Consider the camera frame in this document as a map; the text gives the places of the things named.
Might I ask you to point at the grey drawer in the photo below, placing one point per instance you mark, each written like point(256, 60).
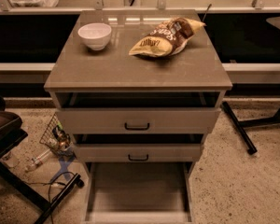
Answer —
point(137, 120)
point(138, 193)
point(138, 152)

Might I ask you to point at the grey middle drawer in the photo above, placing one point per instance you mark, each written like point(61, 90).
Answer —
point(138, 152)

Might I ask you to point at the clear plastic bottle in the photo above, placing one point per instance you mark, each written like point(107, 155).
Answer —
point(38, 161)

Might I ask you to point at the grey top drawer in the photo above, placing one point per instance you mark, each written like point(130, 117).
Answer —
point(137, 120)

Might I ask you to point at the grey drawer cabinet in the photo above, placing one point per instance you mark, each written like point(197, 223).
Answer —
point(112, 78)

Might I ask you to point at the black table leg frame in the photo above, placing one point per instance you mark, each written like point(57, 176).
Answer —
point(240, 125)

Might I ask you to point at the wire mesh basket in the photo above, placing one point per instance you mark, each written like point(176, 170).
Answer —
point(56, 139)

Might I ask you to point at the yellow brown chip bag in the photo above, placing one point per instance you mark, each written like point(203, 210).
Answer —
point(168, 38)

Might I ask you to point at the dark tray on stand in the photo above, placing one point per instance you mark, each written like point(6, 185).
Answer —
point(8, 122)

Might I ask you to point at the white ceramic bowl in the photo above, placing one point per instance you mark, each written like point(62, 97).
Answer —
point(95, 36)

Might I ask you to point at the grey bottom drawer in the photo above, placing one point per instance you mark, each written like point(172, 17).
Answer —
point(138, 193)

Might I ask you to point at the black stand left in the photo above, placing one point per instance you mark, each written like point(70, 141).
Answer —
point(47, 207)

